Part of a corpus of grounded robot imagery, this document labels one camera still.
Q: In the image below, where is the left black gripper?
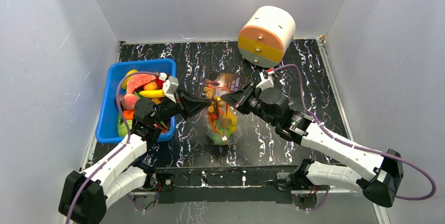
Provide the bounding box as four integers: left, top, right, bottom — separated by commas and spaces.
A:
151, 87, 211, 126

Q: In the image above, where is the brown toy longan bunch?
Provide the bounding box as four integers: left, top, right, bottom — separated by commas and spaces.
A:
203, 86, 224, 120

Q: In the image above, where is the clear zip top bag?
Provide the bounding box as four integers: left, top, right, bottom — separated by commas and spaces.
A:
202, 104, 242, 146

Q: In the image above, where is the green toy lime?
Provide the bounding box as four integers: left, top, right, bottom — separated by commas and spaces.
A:
210, 134, 229, 146

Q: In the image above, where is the yellow toy banana bunch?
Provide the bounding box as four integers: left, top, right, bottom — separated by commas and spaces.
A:
207, 110, 238, 136

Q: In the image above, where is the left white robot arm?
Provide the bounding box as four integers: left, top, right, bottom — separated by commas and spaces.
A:
58, 90, 211, 223

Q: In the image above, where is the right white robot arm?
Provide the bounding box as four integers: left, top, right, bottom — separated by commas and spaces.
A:
221, 83, 403, 208

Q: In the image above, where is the dark paperback book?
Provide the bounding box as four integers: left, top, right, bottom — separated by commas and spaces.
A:
204, 72, 248, 92

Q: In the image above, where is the single yellow toy banana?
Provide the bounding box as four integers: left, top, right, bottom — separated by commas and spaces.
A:
139, 90, 165, 99

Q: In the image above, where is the pink toy watermelon slice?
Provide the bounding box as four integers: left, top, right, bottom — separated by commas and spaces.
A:
126, 74, 156, 94

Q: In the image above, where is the pink toy peach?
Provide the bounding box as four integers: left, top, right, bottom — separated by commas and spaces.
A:
121, 94, 139, 110

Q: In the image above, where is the orange toy tangerine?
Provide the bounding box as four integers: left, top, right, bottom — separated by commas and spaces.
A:
123, 110, 134, 120

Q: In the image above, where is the yellow toy mango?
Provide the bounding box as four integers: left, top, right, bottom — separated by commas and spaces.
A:
121, 69, 138, 90

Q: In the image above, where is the green toy cabbage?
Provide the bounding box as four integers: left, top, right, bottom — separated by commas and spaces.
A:
117, 120, 132, 137

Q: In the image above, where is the round three-drawer cabinet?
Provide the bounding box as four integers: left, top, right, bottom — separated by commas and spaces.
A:
237, 6, 296, 68

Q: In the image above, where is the blue plastic bin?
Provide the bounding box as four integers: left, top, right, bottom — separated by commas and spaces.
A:
96, 58, 176, 144

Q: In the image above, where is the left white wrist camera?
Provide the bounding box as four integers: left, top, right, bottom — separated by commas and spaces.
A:
158, 72, 178, 103

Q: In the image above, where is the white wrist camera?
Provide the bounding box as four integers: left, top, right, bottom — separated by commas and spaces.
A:
256, 69, 274, 91
158, 72, 178, 103

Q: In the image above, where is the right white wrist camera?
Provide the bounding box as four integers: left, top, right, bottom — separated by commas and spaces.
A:
256, 69, 274, 91

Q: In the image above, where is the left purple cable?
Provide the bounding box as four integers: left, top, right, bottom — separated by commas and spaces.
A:
65, 71, 164, 224

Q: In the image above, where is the purple cable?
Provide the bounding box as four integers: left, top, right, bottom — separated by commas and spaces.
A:
65, 71, 164, 224
268, 64, 437, 201

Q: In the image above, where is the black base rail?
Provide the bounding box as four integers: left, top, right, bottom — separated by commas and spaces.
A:
136, 165, 327, 204

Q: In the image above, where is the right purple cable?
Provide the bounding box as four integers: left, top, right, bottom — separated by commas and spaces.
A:
268, 64, 437, 201

